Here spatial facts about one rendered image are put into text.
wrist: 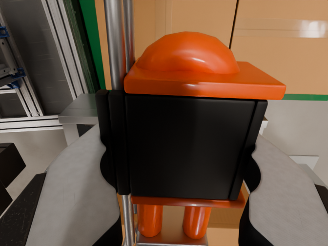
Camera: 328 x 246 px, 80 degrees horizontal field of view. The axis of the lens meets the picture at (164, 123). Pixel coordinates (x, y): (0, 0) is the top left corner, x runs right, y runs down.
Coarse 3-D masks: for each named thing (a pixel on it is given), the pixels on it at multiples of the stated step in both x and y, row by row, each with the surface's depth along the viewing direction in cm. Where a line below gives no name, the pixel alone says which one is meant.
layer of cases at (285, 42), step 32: (96, 0) 55; (160, 0) 55; (192, 0) 54; (224, 0) 54; (256, 0) 54; (288, 0) 54; (320, 0) 54; (160, 32) 58; (224, 32) 58; (256, 32) 58; (288, 32) 58; (320, 32) 58; (256, 64) 63; (288, 64) 63; (320, 64) 63
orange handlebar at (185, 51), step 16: (192, 32) 10; (160, 48) 10; (176, 48) 10; (192, 48) 9; (208, 48) 10; (224, 48) 10; (144, 64) 10; (160, 64) 10; (176, 64) 10; (192, 64) 10; (208, 64) 10; (224, 64) 10; (144, 208) 15; (160, 208) 16; (192, 208) 15; (208, 208) 15; (144, 224) 16; (160, 224) 17; (192, 224) 16
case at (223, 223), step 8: (120, 200) 43; (120, 208) 42; (216, 208) 42; (224, 208) 42; (232, 208) 43; (240, 208) 43; (136, 216) 40; (216, 216) 41; (224, 216) 41; (232, 216) 41; (240, 216) 41; (208, 224) 39; (216, 224) 39; (224, 224) 39; (232, 224) 39; (208, 232) 39; (216, 232) 39; (224, 232) 39; (232, 232) 39; (208, 240) 40; (216, 240) 40; (224, 240) 40; (232, 240) 40
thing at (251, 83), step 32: (128, 96) 9; (160, 96) 9; (192, 96) 9; (224, 96) 9; (256, 96) 9; (128, 128) 10; (160, 128) 10; (192, 128) 10; (224, 128) 10; (256, 128) 10; (128, 160) 11; (160, 160) 11; (192, 160) 11; (224, 160) 11; (160, 192) 12; (192, 192) 12; (224, 192) 12
